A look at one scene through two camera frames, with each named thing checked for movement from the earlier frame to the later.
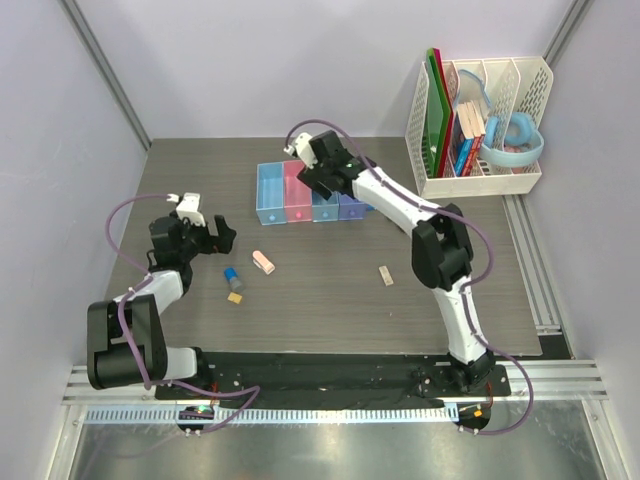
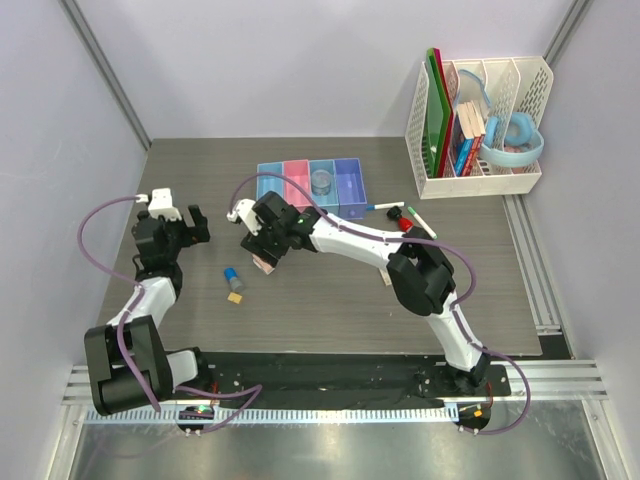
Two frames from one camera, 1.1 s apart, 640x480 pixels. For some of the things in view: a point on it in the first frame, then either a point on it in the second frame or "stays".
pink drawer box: (298, 199) stays
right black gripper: (311, 179) to (257, 245)
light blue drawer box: (270, 194) stays
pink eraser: (260, 261) stays
